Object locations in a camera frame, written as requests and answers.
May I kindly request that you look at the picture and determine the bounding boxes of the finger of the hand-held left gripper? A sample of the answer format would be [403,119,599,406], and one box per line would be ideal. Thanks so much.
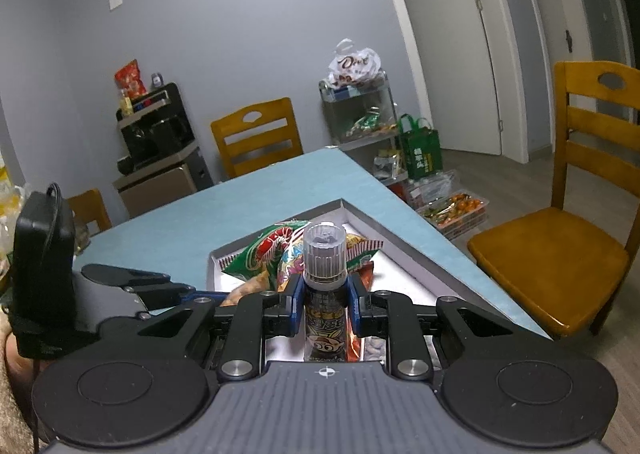
[122,283,228,309]
[81,263,172,287]

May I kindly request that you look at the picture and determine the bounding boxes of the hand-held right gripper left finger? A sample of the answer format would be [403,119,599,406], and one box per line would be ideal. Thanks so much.
[97,278,307,381]

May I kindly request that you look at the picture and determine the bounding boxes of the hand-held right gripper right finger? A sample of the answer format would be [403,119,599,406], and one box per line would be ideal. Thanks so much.
[349,277,553,380]

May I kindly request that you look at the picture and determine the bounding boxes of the orange snack bar wrapper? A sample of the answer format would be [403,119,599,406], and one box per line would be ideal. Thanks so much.
[345,259,378,365]

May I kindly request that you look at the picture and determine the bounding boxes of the clear nut bag blue label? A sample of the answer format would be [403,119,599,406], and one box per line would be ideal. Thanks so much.
[361,337,388,364]

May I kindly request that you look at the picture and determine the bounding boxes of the tan bag of round nuts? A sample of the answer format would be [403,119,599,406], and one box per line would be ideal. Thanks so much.
[220,279,281,307]

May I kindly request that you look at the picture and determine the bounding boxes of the black printed candy tube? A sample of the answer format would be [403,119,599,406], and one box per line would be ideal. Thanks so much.
[300,223,363,365]

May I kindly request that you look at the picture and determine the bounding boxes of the green shrimp cracker bag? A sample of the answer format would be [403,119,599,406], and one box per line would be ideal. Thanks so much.
[217,219,383,295]

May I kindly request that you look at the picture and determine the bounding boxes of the grey box white inside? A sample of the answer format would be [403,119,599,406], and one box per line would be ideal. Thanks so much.
[206,198,481,370]

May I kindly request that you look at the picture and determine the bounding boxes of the yellow wooden chair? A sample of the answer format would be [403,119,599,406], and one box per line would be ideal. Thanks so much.
[210,98,304,180]
[67,189,113,237]
[467,61,640,340]

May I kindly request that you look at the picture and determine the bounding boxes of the pale crumpled bag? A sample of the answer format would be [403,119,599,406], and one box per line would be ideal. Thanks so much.
[0,154,26,265]

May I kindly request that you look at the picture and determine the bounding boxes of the black and grey water dispenser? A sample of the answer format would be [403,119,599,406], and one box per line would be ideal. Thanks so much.
[112,82,215,220]

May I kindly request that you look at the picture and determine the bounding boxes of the clear food container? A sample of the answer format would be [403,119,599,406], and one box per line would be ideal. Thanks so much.
[400,173,463,210]

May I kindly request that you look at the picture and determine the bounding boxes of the clear box of oranges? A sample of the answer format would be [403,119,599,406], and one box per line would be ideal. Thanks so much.
[422,191,490,241]

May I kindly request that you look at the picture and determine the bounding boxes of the silver foil bag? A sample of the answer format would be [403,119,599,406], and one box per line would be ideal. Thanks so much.
[372,149,407,180]

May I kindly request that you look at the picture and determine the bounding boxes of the green tote bag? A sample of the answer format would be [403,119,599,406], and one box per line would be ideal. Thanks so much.
[397,114,443,180]

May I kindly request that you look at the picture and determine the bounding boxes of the snack packets on cart shelf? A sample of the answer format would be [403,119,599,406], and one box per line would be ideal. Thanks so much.
[345,109,396,140]

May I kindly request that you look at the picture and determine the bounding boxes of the red snack bag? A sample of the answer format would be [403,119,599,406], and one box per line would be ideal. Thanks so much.
[115,59,148,98]

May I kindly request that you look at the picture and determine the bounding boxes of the metal shelf cart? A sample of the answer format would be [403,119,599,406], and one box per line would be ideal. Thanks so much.
[320,72,411,185]

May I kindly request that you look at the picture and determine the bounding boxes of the white plastic shopping bag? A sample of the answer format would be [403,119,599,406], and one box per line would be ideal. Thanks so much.
[327,38,385,88]

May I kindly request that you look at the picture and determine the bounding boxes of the white closet door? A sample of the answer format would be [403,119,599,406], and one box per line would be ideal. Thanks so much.
[390,0,503,157]

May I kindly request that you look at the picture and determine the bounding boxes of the dark entry door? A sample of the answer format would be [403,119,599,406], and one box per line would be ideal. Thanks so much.
[605,0,640,72]

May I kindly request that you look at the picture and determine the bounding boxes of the black cable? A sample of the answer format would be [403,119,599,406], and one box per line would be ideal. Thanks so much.
[42,181,65,260]

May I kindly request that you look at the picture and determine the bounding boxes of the white door black handle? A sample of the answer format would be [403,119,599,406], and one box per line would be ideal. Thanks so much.
[515,0,576,155]

